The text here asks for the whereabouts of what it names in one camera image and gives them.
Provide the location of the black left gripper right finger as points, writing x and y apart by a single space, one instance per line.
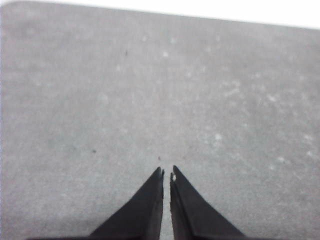
192 215

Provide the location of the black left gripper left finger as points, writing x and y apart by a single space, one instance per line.
142 212

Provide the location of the grey table cloth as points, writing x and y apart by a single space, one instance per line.
100 95

